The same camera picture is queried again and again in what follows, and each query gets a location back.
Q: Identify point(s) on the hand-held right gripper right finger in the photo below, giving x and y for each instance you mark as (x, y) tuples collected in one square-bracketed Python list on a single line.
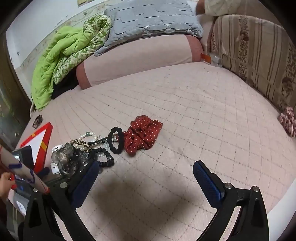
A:
[(208, 183)]

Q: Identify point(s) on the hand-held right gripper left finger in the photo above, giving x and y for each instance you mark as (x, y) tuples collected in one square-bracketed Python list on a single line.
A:
[(85, 184)]

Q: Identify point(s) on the red-rimmed white tray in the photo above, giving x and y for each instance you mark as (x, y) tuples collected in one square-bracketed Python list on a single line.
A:
[(38, 144)]

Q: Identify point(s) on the white hair accessory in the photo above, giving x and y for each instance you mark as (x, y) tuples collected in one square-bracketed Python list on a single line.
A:
[(55, 168)]

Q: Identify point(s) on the leopard print scrunchie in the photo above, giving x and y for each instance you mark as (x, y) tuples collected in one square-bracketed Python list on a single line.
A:
[(81, 144)]

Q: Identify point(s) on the silver hair clip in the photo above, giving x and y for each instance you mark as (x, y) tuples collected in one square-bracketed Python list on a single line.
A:
[(101, 141)]

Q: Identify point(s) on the red polka-dot scrunchie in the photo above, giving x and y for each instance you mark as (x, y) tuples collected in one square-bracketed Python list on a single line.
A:
[(141, 134)]

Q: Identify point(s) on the person's left hand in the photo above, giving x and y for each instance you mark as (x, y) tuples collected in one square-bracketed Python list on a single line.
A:
[(5, 185)]

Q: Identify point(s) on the beige stick with blue marks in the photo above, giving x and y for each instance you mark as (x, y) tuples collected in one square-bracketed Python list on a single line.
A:
[(22, 170)]

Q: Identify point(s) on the brown patterned hair clip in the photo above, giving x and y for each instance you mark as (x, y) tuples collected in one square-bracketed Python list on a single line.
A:
[(37, 121)]

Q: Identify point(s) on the dark wooden cabinet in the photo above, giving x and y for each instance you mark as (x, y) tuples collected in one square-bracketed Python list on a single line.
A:
[(10, 92)]

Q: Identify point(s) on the green quilt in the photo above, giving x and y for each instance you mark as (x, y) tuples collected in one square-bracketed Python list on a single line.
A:
[(67, 53)]

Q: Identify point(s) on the clear bottle with orange label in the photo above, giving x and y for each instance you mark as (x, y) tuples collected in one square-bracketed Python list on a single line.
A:
[(211, 59)]

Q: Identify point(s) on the pink bolster pillow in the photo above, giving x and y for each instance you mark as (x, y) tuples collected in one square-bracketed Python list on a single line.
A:
[(143, 60)]

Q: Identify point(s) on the striped floral sofa cushion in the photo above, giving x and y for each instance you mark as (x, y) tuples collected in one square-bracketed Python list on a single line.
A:
[(256, 53)]

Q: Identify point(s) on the grey quilted pillow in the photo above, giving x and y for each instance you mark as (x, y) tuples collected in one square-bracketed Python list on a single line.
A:
[(150, 20)]

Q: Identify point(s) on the beige wall sticker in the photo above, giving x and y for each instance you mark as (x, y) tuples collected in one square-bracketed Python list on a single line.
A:
[(84, 1)]

